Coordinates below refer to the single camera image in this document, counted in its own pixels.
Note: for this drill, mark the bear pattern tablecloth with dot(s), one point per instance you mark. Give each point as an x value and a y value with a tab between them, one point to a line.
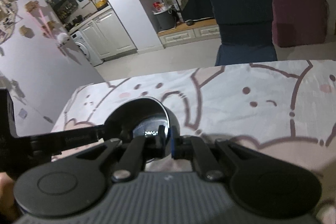
285	109

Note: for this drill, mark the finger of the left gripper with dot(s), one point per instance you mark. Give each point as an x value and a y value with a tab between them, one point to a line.
55	142

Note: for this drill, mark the white low drawer cabinet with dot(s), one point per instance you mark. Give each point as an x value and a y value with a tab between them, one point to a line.
183	34

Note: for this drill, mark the grey trash bin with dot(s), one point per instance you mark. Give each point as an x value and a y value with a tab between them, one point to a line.
167	19

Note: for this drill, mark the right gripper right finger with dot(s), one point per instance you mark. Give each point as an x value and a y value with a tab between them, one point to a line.
181	146

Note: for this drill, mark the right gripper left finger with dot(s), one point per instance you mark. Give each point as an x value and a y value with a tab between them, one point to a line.
155	145

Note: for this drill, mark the white kitchen cabinet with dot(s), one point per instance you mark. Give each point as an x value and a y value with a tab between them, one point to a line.
106	35

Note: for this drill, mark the maroon chair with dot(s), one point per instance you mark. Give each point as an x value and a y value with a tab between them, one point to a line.
299	22

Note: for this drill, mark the white washing machine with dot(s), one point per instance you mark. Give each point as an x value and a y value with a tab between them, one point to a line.
86	49

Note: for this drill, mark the dark blue chair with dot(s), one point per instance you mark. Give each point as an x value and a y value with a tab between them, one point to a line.
245	28

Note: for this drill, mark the round steel bowl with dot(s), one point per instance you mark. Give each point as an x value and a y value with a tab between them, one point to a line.
140	117

